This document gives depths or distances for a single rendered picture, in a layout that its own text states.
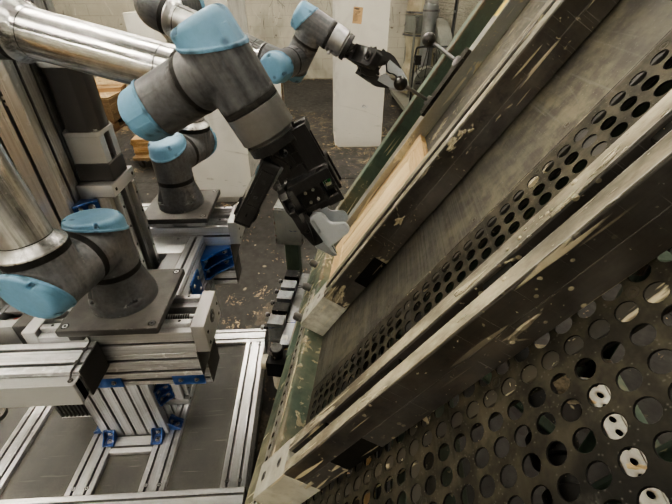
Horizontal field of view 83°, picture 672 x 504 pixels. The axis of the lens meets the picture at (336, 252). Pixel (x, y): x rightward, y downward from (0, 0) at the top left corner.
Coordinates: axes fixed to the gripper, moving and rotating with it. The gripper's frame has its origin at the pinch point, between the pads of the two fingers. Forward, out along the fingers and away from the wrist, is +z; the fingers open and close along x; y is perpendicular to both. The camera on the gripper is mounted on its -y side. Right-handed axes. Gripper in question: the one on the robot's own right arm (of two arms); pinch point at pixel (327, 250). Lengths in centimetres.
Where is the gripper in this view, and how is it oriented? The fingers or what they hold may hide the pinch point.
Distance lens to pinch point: 61.8
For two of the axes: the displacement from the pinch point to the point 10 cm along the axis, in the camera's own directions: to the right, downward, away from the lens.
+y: 8.9, -4.0, -2.3
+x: -0.5, -5.7, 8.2
